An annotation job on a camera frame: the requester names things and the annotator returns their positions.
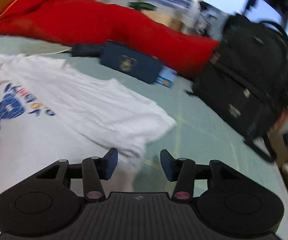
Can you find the green stool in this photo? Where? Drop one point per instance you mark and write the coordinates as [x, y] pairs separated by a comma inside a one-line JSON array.
[[140, 6]]

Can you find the light blue box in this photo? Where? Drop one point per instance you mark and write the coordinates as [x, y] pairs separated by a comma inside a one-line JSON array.
[[166, 77]]

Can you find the dark folded cloth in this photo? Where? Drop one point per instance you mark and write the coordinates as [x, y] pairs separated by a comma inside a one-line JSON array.
[[86, 50]]

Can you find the pale green paper sheet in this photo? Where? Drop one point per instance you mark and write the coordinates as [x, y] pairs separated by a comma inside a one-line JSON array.
[[43, 48]]

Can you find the red quilt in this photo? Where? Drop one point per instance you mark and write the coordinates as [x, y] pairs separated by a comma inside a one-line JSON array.
[[88, 21]]

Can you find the black backpack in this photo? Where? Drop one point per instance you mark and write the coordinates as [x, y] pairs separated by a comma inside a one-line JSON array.
[[246, 80]]

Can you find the cardboard box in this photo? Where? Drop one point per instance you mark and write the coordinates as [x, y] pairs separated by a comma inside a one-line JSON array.
[[165, 19]]

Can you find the white sweatshirt blue print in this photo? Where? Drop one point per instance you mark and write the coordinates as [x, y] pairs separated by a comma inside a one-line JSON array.
[[50, 111]]

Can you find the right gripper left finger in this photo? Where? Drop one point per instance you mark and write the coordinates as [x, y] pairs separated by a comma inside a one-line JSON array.
[[96, 169]]

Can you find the light green checked bedsheet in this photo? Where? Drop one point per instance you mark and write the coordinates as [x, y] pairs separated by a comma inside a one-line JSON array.
[[201, 134]]

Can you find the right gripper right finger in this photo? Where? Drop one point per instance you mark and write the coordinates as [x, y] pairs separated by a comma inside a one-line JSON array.
[[182, 172]]

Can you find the navy mickey mouse pouch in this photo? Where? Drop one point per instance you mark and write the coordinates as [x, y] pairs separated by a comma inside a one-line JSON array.
[[130, 62]]

